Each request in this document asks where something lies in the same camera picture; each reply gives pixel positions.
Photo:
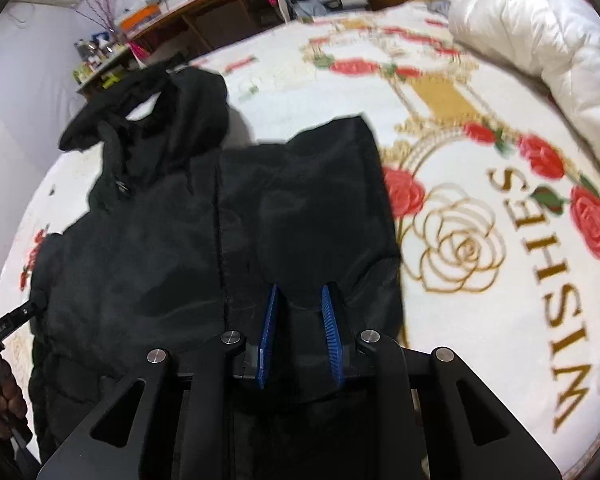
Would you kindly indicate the floral printed blanket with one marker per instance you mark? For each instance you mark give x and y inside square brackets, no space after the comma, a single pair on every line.
[480,310]

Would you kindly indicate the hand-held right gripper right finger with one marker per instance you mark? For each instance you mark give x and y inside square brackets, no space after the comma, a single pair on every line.
[332,340]

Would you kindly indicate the group of bottles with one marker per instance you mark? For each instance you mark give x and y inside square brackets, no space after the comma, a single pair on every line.
[97,52]

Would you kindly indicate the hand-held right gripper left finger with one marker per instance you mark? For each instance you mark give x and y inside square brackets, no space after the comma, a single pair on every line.
[266,340]

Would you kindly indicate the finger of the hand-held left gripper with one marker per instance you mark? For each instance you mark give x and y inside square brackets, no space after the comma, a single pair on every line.
[10,325]

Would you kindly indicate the purple flower branches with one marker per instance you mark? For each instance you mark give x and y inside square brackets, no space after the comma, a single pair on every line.
[102,7]

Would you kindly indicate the black quilted jacket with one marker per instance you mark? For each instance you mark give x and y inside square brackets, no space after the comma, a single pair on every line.
[155,260]

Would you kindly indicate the white duvet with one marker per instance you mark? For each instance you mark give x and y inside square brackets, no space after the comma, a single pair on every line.
[540,40]

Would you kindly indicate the person's left hand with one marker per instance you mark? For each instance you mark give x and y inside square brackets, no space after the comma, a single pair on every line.
[2,402]

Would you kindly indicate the grey cloth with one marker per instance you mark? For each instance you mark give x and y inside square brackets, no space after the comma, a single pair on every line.
[437,6]

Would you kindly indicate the wooden desk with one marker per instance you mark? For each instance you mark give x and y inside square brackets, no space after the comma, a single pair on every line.
[215,15]

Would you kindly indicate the orange box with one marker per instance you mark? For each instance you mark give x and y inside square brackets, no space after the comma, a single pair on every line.
[139,17]

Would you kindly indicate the pile of clothes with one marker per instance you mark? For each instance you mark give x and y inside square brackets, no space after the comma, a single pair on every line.
[325,0]

